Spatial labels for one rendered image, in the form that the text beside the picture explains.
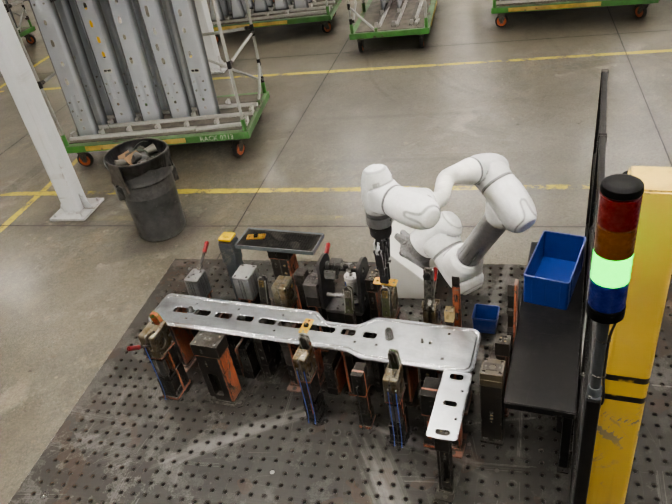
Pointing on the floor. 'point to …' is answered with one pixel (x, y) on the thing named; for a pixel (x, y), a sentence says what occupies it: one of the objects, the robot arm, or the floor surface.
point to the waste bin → (147, 186)
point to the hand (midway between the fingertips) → (384, 272)
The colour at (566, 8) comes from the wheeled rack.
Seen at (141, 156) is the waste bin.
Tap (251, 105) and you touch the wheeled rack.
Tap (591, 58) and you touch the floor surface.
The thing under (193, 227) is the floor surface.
